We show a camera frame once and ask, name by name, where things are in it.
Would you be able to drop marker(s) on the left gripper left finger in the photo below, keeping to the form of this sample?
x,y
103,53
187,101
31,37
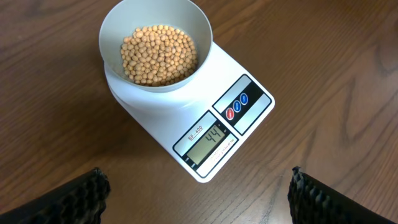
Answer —
x,y
81,200

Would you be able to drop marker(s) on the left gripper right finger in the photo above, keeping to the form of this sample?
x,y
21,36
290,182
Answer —
x,y
312,202

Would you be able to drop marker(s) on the white digital kitchen scale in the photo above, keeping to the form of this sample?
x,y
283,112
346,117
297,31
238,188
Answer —
x,y
202,124

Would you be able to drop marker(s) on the soybeans in bowl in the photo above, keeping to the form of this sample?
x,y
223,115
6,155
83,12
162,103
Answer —
x,y
160,55

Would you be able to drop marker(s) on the grey white bowl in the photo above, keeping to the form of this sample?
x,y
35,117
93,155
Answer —
x,y
128,15

